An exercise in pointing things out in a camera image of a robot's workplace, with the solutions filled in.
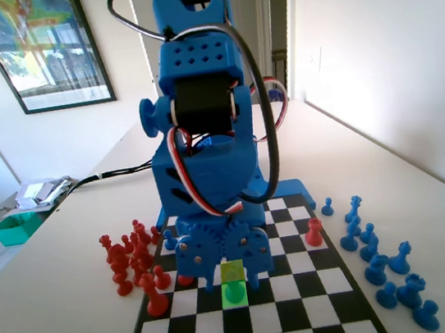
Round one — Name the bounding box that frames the green plastic box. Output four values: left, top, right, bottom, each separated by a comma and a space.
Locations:
0, 212, 43, 248

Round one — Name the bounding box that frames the blue chess bishop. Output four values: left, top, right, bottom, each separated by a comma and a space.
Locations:
336, 216, 365, 253
357, 234, 383, 264

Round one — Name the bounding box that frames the red chess bishop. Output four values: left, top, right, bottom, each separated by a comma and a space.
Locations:
131, 217, 154, 249
128, 230, 154, 271

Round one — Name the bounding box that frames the blue chess pawn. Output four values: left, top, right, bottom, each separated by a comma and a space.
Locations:
374, 280, 401, 311
219, 267, 247, 306
161, 228, 180, 253
410, 298, 443, 333
358, 222, 378, 245
319, 196, 336, 218

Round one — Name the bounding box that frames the blue chess rook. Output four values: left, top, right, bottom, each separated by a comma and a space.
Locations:
394, 271, 429, 312

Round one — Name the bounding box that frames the red chess pawn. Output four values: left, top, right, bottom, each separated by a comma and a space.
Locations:
148, 224, 163, 246
177, 272, 197, 289
120, 233, 136, 255
151, 262, 172, 293
112, 271, 136, 298

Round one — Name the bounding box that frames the blue chess knight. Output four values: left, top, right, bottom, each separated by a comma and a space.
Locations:
361, 253, 393, 286

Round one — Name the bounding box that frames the red piece board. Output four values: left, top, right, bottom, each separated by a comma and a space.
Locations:
301, 217, 327, 250

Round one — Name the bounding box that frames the blue chess queen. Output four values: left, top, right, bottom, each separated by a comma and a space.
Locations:
342, 194, 367, 225

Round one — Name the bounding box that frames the black and white chessboard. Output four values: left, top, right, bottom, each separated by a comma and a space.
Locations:
97, 183, 392, 333

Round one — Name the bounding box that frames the black table cable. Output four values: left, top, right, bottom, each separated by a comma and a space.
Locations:
48, 162, 158, 210
47, 156, 158, 210

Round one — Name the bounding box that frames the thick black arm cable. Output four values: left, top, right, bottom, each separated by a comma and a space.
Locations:
106, 0, 288, 221

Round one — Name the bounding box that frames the black framed poster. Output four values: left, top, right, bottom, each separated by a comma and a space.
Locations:
0, 0, 118, 119

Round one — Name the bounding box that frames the red white servo wire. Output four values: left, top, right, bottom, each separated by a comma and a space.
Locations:
250, 74, 295, 144
163, 117, 246, 224

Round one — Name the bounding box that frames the blue chair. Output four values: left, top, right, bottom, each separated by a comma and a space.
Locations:
268, 86, 291, 105

